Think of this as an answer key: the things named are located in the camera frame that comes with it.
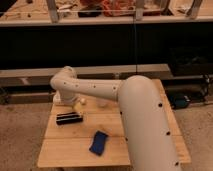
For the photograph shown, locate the white plastic bottle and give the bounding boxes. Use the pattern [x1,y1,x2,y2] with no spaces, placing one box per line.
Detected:
[53,94,86,106]

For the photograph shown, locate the wooden folding table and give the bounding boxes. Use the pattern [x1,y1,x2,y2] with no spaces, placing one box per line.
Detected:
[36,78,192,169]

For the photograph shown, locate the grey metal beam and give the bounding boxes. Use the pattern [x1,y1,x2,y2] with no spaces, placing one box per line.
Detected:
[0,64,172,87]

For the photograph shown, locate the blue black device on floor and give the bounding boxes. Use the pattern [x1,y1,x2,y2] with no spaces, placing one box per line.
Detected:
[169,94,190,109]

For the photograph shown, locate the black striped box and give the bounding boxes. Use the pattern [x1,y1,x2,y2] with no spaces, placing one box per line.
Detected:
[56,112,83,125]

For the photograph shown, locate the blue sponge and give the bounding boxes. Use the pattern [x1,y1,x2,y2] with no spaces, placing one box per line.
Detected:
[89,131,108,156]

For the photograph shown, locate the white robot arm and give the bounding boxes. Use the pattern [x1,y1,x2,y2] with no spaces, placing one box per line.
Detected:
[50,66,182,171]

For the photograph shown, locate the translucent plastic cup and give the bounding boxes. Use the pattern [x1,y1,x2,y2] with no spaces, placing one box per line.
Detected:
[96,98,108,108]

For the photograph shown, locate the black hanging cable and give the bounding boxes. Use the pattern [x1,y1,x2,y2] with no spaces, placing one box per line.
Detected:
[132,0,139,76]

